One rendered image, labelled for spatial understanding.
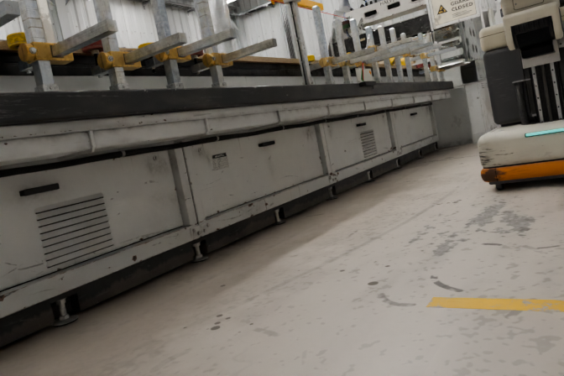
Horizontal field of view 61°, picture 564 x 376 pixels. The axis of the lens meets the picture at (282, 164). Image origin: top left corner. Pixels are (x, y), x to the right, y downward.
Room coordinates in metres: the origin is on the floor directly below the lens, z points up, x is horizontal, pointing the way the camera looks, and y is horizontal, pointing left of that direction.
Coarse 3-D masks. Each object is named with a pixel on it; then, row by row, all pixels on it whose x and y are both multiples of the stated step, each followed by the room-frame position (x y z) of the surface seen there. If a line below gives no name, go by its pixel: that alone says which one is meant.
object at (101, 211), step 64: (0, 64) 1.48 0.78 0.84; (192, 64) 2.18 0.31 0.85; (256, 64) 2.58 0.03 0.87; (320, 128) 3.05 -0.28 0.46; (384, 128) 4.03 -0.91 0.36; (0, 192) 1.44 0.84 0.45; (64, 192) 1.60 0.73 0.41; (128, 192) 1.82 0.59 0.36; (192, 192) 2.04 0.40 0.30; (256, 192) 2.46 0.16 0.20; (320, 192) 2.97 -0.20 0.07; (0, 256) 1.41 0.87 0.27; (64, 256) 1.56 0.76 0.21; (128, 256) 1.73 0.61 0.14; (192, 256) 2.01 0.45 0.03; (0, 320) 1.37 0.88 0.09
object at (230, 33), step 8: (224, 32) 1.66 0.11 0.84; (232, 32) 1.66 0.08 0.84; (200, 40) 1.72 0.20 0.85; (208, 40) 1.70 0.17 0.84; (216, 40) 1.68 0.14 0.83; (224, 40) 1.68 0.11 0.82; (184, 48) 1.77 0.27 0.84; (192, 48) 1.75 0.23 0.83; (200, 48) 1.73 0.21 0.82; (184, 56) 1.81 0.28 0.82; (152, 64) 1.87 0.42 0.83; (160, 64) 1.86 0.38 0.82
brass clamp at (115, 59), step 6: (102, 54) 1.53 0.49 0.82; (108, 54) 1.54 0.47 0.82; (114, 54) 1.55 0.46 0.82; (120, 54) 1.57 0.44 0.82; (102, 60) 1.54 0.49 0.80; (108, 60) 1.53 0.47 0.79; (114, 60) 1.55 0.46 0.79; (120, 60) 1.57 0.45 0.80; (102, 66) 1.54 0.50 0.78; (108, 66) 1.54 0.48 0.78; (114, 66) 1.55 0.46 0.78; (120, 66) 1.56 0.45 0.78; (126, 66) 1.58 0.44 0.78; (132, 66) 1.60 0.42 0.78; (138, 66) 1.63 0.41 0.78
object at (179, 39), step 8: (160, 40) 1.48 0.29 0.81; (168, 40) 1.47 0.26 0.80; (176, 40) 1.45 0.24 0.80; (184, 40) 1.45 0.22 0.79; (144, 48) 1.53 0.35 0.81; (152, 48) 1.51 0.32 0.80; (160, 48) 1.49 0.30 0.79; (168, 48) 1.48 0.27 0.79; (128, 56) 1.57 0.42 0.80; (136, 56) 1.55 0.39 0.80; (144, 56) 1.54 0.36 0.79; (96, 72) 1.67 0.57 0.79; (104, 72) 1.65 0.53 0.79
